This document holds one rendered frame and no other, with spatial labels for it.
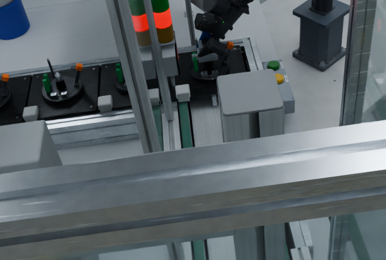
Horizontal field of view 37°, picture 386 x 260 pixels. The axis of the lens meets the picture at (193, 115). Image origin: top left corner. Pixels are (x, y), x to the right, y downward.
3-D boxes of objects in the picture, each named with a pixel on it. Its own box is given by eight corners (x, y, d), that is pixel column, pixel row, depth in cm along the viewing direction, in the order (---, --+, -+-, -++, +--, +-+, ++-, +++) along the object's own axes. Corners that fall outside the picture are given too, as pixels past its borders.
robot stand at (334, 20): (348, 53, 209) (352, 6, 196) (323, 72, 203) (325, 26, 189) (316, 38, 218) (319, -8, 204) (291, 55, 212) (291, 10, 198)
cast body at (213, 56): (216, 52, 191) (215, 35, 187) (217, 60, 188) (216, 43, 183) (191, 55, 191) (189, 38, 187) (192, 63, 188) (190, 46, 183)
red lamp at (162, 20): (171, 16, 158) (169, 2, 155) (172, 27, 155) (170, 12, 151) (153, 19, 158) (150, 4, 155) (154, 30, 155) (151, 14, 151)
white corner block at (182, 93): (190, 92, 190) (188, 82, 187) (191, 101, 186) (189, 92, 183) (176, 94, 190) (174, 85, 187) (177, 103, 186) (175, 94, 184)
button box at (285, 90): (281, 72, 199) (281, 58, 195) (294, 113, 184) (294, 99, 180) (262, 75, 200) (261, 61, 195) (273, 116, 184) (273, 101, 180)
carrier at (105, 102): (169, 59, 204) (163, 30, 195) (173, 104, 186) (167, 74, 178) (101, 68, 204) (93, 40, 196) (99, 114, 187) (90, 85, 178)
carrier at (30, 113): (100, 69, 204) (92, 40, 196) (98, 114, 187) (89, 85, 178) (34, 78, 204) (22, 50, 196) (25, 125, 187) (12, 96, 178)
